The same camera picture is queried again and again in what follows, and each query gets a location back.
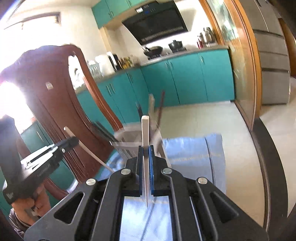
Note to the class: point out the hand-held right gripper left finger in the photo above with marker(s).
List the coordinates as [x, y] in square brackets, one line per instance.
[140, 166]

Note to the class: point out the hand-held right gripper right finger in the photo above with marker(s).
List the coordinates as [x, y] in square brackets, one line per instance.
[152, 166]

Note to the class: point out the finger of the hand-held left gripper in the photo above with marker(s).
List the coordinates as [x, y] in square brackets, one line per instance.
[69, 141]

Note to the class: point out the white plastic utensil holder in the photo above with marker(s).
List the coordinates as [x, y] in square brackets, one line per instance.
[127, 139]

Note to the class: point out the black chopstick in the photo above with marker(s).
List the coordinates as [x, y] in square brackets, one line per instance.
[106, 135]
[139, 111]
[104, 130]

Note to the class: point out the person's left forearm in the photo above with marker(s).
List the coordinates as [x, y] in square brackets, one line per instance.
[18, 224]

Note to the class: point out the person's left hand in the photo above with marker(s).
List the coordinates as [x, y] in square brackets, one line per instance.
[25, 208]

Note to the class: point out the brown wooden chair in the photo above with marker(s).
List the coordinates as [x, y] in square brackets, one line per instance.
[57, 111]

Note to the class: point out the blue striped cloth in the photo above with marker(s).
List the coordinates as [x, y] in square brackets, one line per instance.
[192, 157]

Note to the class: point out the dark red chopstick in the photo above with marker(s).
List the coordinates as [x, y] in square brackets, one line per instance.
[160, 109]

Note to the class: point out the white sticker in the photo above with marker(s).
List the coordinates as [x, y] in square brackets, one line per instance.
[49, 85]

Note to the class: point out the white dish rack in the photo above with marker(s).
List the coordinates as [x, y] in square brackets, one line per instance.
[94, 69]

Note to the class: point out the white kitchen appliance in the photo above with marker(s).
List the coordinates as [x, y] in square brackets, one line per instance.
[103, 63]

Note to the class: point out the black kitchen appliance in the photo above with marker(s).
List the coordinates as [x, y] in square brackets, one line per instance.
[112, 61]

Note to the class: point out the group of condiment bottles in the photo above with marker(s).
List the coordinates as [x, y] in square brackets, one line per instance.
[124, 63]

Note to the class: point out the teal lower kitchen cabinets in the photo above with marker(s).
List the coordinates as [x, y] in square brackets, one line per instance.
[189, 76]

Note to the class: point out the teal kitchen cabinets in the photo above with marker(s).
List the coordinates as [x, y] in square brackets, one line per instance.
[189, 76]
[108, 11]

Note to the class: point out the black gas stove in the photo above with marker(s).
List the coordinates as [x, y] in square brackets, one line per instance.
[166, 55]

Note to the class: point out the black wok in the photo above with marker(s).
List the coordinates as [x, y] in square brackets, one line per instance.
[153, 51]

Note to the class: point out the black cooking pot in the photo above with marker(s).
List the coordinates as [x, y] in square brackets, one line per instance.
[175, 45]

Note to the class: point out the grey kitchen countertop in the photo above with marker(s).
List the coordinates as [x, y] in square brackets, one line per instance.
[208, 48]

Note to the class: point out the teal upper kitchen cabinets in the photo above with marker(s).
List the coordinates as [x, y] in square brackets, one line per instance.
[108, 11]

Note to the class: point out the wooden framed glass door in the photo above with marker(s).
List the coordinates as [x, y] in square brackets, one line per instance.
[233, 58]

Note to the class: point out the black range hood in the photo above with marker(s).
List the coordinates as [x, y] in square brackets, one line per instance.
[157, 23]

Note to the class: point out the steel stock pot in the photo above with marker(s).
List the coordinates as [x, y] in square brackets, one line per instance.
[209, 34]

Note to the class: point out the grey refrigerator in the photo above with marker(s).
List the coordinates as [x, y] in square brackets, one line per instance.
[272, 58]

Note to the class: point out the window frame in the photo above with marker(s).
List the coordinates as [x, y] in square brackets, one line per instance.
[46, 19]

